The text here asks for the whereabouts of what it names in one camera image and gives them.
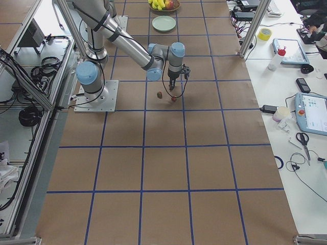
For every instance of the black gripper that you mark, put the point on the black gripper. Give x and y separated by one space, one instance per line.
172 76

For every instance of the brown wicker basket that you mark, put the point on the brown wicker basket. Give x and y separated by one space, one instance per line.
176 6

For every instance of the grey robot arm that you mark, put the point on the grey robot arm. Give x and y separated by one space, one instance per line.
97 16

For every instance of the white paper cup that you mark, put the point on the white paper cup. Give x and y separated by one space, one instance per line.
281 113

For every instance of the black phone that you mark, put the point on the black phone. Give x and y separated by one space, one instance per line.
302 85

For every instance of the aluminium frame post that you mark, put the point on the aluminium frame post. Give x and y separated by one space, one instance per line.
260 12

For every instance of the red capped clear bottle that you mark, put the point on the red capped clear bottle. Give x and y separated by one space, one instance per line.
277 59

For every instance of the light green plate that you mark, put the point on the light green plate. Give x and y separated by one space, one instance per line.
163 23

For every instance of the small black bowl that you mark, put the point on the small black bowl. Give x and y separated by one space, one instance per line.
306 69

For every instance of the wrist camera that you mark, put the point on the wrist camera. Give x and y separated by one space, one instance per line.
185 71

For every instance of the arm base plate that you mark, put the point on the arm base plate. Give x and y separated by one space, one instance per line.
103 101

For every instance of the yellow banana bunch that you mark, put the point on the yellow banana bunch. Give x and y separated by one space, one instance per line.
157 4

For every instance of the blue teach pendant near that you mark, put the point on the blue teach pendant near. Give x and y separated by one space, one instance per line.
310 112

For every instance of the blue teach pendant far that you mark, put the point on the blue teach pendant far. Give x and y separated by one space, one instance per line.
295 54

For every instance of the yellow tape roll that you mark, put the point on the yellow tape roll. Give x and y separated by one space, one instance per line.
264 34

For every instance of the black power adapter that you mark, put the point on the black power adapter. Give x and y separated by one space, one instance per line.
268 109

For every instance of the blue teach pendant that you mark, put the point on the blue teach pendant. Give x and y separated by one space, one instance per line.
295 54
310 112

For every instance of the black handled scissors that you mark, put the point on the black handled scissors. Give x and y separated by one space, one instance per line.
303 139

